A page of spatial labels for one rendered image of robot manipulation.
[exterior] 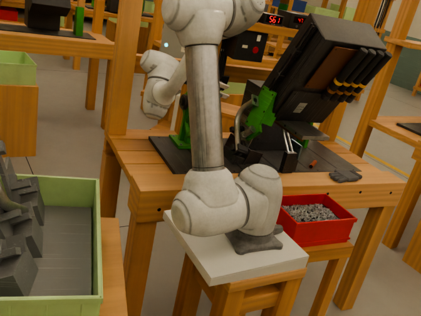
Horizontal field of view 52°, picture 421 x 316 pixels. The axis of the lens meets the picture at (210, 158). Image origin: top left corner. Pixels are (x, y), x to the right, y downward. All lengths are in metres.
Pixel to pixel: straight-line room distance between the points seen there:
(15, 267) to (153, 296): 1.43
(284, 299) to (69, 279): 0.75
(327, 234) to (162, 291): 1.15
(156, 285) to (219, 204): 1.43
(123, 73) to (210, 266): 1.11
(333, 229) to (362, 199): 0.58
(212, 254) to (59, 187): 0.60
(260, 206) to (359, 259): 1.42
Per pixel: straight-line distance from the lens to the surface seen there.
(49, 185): 1.63
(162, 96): 1.75
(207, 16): 1.29
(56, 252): 1.44
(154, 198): 1.74
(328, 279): 2.02
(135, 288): 2.00
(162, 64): 1.84
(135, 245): 1.85
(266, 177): 1.40
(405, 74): 12.44
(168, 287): 2.66
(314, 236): 1.80
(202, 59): 1.29
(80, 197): 1.65
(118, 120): 2.22
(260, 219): 1.42
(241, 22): 1.39
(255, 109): 2.13
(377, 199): 2.48
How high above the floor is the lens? 1.72
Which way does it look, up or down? 23 degrees down
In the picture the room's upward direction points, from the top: 12 degrees clockwise
